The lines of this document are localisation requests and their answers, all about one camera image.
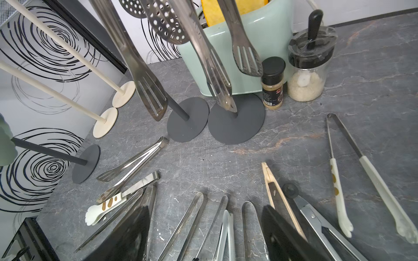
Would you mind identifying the back cream utensil rack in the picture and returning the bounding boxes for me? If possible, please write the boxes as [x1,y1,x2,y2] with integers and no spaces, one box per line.
[6,0,136,108]

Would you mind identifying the small brown spice jar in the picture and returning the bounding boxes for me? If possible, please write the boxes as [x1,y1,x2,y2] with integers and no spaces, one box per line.
[261,57,286,110]

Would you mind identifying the beige plastic tongs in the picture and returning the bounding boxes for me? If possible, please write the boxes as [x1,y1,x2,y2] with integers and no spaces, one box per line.
[261,162,307,240]

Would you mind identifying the steel v-shaped tongs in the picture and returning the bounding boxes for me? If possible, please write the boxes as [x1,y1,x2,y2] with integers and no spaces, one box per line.
[156,191,229,261]

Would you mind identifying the mint green toaster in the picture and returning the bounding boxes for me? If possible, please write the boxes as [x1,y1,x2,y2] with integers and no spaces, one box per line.
[177,0,293,97]

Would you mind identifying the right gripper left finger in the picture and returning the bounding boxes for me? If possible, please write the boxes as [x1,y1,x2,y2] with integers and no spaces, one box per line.
[85,206,150,261]

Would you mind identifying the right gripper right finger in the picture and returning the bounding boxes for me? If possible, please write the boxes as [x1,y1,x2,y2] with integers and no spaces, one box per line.
[261,205,326,261]

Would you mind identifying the large steel tongs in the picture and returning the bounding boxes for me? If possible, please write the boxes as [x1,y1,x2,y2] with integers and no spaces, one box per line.
[96,136,169,204]

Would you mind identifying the front cream utensil rack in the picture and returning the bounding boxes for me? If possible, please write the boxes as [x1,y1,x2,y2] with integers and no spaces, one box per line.
[1,60,118,138]

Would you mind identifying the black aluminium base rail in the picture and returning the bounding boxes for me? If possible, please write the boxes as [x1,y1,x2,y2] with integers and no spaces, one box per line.
[1,217,59,261]

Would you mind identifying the glass sugar jar black lid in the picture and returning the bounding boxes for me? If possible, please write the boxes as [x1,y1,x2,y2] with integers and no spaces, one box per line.
[287,9,337,102]

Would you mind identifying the cream utensil rack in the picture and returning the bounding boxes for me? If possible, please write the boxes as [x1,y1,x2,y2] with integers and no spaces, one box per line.
[6,0,136,108]
[1,60,118,138]

